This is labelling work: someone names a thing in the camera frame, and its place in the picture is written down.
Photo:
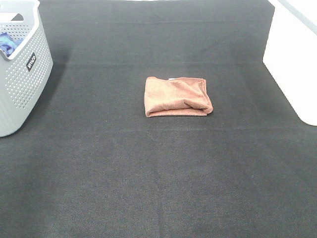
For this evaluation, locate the brown microfiber towel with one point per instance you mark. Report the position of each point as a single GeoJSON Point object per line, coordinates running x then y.
{"type": "Point", "coordinates": [182, 96]}

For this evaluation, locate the blue cloth in basket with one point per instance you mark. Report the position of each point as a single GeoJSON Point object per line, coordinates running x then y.
{"type": "Point", "coordinates": [8, 45]}

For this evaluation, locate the white plastic bin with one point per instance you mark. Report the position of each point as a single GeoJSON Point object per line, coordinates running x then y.
{"type": "Point", "coordinates": [291, 54]}

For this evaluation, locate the grey perforated laundry basket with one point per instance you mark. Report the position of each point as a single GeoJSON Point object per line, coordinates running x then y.
{"type": "Point", "coordinates": [25, 73]}

